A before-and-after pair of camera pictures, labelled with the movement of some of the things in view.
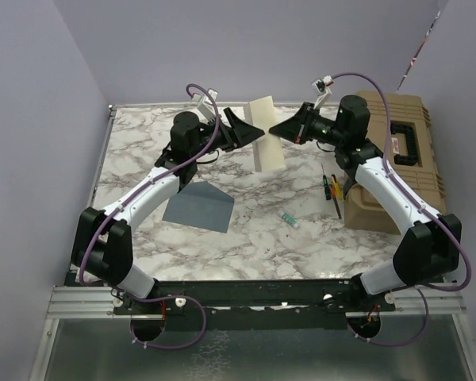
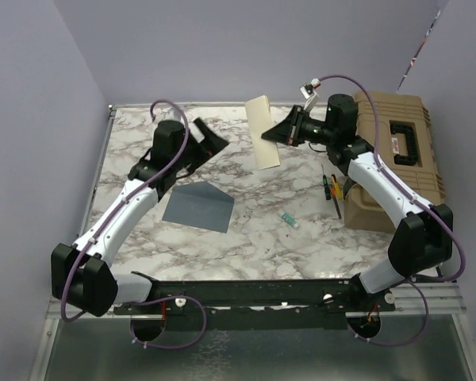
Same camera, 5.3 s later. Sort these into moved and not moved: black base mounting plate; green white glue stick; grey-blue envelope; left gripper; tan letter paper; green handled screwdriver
Moved: left gripper; tan letter paper
Not moved: black base mounting plate; green white glue stick; green handled screwdriver; grey-blue envelope
